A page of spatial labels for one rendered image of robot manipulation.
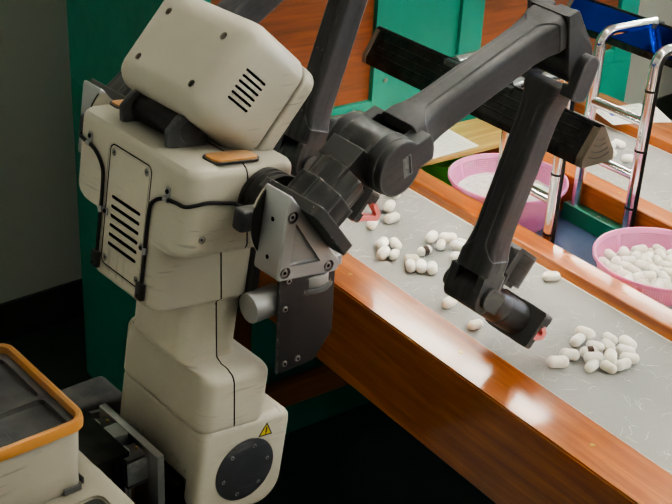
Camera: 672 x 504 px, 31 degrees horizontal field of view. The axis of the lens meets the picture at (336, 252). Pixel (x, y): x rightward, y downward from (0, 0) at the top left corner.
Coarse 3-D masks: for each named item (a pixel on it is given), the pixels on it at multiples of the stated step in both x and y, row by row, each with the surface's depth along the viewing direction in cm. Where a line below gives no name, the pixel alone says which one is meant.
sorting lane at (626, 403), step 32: (416, 192) 264; (352, 224) 249; (384, 224) 249; (416, 224) 250; (448, 224) 251; (448, 256) 238; (416, 288) 226; (512, 288) 228; (544, 288) 228; (576, 288) 229; (448, 320) 216; (576, 320) 218; (608, 320) 219; (512, 352) 207; (544, 352) 208; (640, 352) 210; (544, 384) 199; (576, 384) 200; (608, 384) 200; (640, 384) 200; (608, 416) 192; (640, 416) 192; (640, 448) 185
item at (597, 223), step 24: (624, 24) 253; (648, 24) 256; (600, 48) 251; (600, 72) 253; (648, 72) 242; (648, 96) 243; (648, 120) 245; (648, 144) 247; (576, 168) 264; (624, 168) 254; (576, 192) 266; (576, 216) 267; (600, 216) 263; (624, 216) 256
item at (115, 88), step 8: (120, 72) 178; (96, 80) 179; (112, 80) 178; (120, 80) 177; (104, 88) 177; (112, 88) 176; (120, 88) 176; (128, 88) 176; (112, 96) 175; (120, 96) 174
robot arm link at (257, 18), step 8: (224, 0) 185; (232, 0) 184; (240, 0) 183; (248, 0) 183; (256, 0) 184; (264, 0) 185; (272, 0) 186; (280, 0) 188; (224, 8) 183; (232, 8) 183; (240, 8) 183; (248, 8) 184; (256, 8) 185; (264, 8) 186; (272, 8) 187; (248, 16) 184; (256, 16) 186; (264, 16) 187
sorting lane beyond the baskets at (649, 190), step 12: (612, 132) 302; (648, 156) 289; (660, 156) 289; (588, 168) 281; (600, 168) 281; (648, 168) 282; (660, 168) 283; (612, 180) 275; (624, 180) 275; (648, 180) 276; (660, 180) 276; (648, 192) 270; (660, 192) 270; (660, 204) 265
